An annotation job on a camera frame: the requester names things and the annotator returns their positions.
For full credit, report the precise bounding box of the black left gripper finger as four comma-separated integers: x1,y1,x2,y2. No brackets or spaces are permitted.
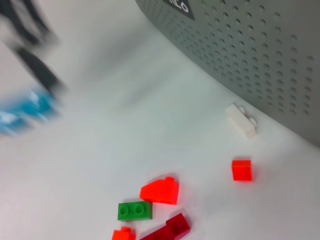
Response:
16,48,68,98
0,0,61,47

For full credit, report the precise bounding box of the blue square building plate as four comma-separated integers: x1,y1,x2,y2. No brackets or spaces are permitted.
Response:
0,87,63,137

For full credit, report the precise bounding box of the small red-orange cube brick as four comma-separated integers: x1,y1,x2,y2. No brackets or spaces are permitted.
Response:
231,159,253,182

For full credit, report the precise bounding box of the grey-green perforated storage bin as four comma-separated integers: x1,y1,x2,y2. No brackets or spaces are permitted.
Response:
134,0,320,148

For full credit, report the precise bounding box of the green two-stud brick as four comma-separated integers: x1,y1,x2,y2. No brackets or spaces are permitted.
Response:
117,200,154,221

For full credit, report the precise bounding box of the red-orange sloped brick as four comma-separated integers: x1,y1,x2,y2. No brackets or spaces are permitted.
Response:
139,176,181,206

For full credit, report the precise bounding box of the small red-orange notched brick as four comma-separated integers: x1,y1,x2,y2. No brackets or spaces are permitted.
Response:
111,226,138,240

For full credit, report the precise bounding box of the dark red long brick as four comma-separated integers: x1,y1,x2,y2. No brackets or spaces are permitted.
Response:
139,212,192,240

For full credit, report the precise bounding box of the white building brick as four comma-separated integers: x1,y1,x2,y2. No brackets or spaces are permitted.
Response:
225,103,258,140

